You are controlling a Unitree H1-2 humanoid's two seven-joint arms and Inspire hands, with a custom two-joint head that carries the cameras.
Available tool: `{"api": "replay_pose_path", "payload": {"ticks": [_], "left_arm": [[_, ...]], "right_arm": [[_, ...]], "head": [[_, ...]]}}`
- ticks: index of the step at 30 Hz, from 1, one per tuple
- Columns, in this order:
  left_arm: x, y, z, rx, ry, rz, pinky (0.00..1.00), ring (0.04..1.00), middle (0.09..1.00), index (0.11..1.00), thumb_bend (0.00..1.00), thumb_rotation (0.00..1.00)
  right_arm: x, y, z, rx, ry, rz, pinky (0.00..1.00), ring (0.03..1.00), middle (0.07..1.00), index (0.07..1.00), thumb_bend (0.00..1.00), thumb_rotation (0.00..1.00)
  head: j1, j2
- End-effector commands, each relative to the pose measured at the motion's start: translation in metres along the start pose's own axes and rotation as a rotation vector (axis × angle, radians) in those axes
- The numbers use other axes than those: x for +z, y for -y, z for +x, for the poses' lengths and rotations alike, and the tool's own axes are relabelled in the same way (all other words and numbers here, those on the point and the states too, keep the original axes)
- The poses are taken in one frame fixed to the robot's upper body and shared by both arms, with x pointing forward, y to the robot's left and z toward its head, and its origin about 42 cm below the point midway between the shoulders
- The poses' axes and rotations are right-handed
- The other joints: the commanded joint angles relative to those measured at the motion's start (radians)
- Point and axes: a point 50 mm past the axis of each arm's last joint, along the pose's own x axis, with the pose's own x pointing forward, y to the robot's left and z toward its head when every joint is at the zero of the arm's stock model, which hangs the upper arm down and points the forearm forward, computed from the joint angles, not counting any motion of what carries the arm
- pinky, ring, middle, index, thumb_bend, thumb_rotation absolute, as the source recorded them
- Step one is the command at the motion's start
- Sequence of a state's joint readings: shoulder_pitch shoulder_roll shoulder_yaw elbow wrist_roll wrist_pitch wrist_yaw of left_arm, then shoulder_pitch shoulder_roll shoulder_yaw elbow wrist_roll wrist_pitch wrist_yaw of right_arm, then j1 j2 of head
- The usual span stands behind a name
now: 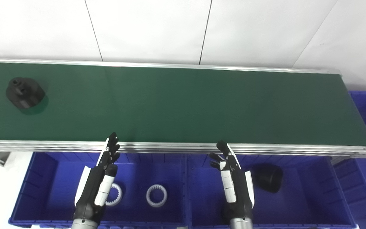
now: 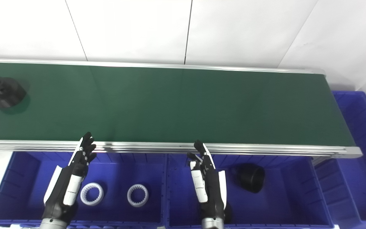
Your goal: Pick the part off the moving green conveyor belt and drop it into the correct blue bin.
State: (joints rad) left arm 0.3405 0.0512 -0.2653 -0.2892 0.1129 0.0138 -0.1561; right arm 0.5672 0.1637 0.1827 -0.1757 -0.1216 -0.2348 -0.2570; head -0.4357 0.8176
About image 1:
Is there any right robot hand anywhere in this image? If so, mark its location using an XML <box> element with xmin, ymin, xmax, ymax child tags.
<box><xmin>209</xmin><ymin>140</ymin><xmax>255</xmax><ymax>221</ymax></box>

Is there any black cylindrical flanged part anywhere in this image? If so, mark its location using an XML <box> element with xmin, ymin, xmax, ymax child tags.
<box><xmin>6</xmin><ymin>77</ymin><xmax>46</xmax><ymax>109</ymax></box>

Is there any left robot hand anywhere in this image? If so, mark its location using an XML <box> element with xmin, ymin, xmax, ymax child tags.
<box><xmin>74</xmin><ymin>132</ymin><xmax>121</xmax><ymax>223</ymax></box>

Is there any green conveyor belt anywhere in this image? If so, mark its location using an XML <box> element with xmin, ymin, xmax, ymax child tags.
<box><xmin>0</xmin><ymin>62</ymin><xmax>366</xmax><ymax>148</ymax></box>
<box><xmin>0</xmin><ymin>58</ymin><xmax>366</xmax><ymax>159</ymax></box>

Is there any black cup-shaped part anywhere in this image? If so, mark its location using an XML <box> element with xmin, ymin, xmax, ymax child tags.
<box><xmin>252</xmin><ymin>163</ymin><xmax>283</xmax><ymax>194</ymax></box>

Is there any white toothed ring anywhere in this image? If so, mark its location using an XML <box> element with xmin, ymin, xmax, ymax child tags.
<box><xmin>105</xmin><ymin>183</ymin><xmax>123</xmax><ymax>207</ymax></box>
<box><xmin>146</xmin><ymin>184</ymin><xmax>168</xmax><ymax>208</ymax></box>

